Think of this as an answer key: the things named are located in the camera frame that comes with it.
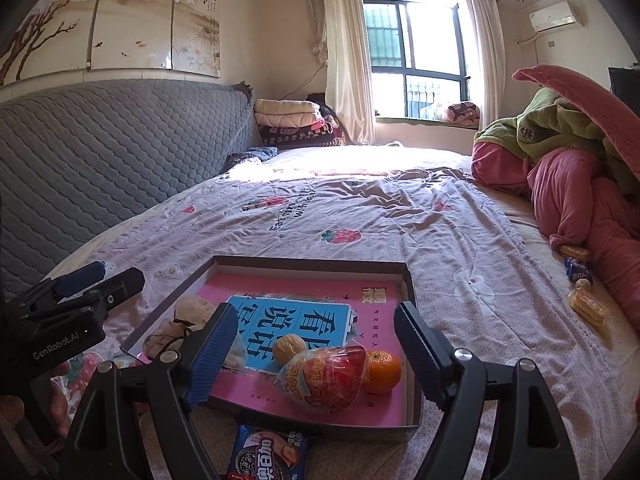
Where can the blue snack packet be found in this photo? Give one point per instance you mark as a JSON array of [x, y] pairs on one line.
[[578, 269]]

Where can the small yellow snack packet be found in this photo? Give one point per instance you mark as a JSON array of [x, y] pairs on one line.
[[575, 251]]

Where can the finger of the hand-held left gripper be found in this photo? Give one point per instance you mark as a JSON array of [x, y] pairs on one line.
[[75, 280], [122, 285]]

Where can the long yellow snack packet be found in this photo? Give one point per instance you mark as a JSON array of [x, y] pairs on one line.
[[591, 308]]

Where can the grey quilted headboard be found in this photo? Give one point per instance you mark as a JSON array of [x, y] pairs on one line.
[[100, 150]]

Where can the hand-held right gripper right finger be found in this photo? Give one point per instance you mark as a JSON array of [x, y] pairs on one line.
[[420, 350]]

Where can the crumpled pink quilt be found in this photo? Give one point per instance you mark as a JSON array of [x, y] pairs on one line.
[[575, 195]]

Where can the pink book with blue label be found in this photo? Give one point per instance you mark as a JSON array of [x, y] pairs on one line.
[[280, 287]]

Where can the orange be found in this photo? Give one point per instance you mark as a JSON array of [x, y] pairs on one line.
[[386, 372]]

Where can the walnut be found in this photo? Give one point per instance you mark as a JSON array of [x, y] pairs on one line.
[[291, 347]]

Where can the salmon pink blanket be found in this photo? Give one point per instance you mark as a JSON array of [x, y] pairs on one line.
[[590, 95]]

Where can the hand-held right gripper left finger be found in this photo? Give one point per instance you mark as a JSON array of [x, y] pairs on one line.
[[210, 360]]

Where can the folded pink blankets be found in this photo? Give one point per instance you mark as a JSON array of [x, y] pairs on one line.
[[285, 112]]

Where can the small egg toy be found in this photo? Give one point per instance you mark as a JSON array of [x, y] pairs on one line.
[[325, 377]]

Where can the patterned blanket on windowsill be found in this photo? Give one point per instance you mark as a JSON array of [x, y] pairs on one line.
[[455, 112]]

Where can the blossom wall painting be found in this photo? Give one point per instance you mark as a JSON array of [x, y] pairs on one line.
[[100, 10]]

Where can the black television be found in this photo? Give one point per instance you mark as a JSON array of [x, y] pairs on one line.
[[625, 90]]

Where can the cream curtain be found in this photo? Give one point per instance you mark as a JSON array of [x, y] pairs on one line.
[[345, 60], [485, 60]]

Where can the shallow cardboard box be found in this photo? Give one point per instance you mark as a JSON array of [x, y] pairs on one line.
[[300, 266]]

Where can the white air conditioner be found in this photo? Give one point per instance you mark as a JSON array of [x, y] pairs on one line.
[[555, 15]]

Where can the cookie packet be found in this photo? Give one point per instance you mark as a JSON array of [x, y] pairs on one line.
[[270, 452]]

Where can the folded dark patterned blanket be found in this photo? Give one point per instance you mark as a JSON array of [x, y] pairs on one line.
[[300, 136]]

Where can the green blanket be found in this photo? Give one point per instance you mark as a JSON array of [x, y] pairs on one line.
[[550, 120]]

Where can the window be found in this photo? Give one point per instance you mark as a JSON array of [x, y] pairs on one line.
[[415, 40]]

